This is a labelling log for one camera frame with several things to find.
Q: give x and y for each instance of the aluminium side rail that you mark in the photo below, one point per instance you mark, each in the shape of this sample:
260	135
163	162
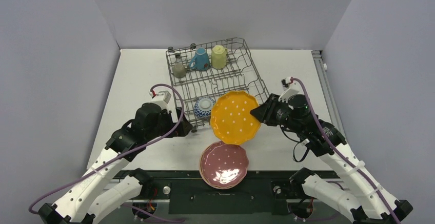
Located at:
321	69

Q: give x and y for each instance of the pale yellow mug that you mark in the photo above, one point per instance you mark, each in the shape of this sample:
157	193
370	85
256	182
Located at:
219	57

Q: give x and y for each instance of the small grey-green mug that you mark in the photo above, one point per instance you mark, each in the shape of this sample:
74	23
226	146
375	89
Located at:
179	70

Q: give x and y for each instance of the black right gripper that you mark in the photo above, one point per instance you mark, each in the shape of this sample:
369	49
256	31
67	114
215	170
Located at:
270	109

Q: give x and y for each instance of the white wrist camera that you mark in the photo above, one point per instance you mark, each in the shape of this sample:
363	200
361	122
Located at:
162	99
290	89

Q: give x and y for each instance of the black table frame rail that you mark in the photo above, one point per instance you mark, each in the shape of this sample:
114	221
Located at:
185	192

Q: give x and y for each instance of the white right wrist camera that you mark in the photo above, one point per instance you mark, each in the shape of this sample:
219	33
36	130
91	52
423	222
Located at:
290	89

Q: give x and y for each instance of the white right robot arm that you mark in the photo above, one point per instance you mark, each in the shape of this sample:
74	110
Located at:
365	201

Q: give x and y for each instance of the pink plate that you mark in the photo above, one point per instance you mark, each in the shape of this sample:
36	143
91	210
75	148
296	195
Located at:
220	156

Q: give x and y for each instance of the orange patterned small bowl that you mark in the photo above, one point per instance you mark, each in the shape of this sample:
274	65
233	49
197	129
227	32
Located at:
203	107

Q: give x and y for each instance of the blue mug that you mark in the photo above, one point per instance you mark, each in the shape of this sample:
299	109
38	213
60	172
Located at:
200	60

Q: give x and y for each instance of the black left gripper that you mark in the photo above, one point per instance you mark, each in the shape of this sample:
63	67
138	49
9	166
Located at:
167	116

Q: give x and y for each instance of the cream plate at bottom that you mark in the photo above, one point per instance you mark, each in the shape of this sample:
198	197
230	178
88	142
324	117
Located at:
223	180

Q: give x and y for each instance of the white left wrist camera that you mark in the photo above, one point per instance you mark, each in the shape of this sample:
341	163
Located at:
162	99

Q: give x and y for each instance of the grey wire dish rack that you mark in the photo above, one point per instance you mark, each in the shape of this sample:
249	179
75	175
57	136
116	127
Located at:
240	73

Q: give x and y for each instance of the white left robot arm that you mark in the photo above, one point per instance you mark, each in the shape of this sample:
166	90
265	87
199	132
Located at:
86	201

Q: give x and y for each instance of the yellow polka dot plate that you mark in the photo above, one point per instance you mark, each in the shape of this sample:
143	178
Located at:
231	120

